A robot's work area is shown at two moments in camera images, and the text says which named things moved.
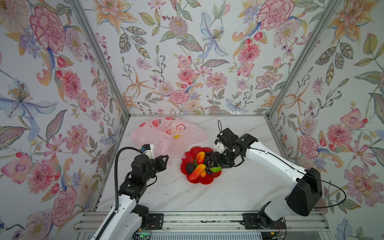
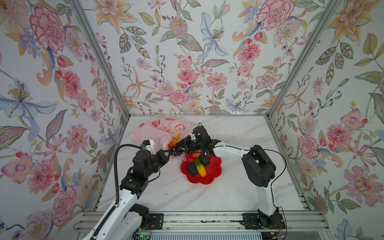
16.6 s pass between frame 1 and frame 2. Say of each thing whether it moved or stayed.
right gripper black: moved
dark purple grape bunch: moved
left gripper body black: stayed
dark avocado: stayed
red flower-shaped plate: stayed
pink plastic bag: stayed
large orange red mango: moved
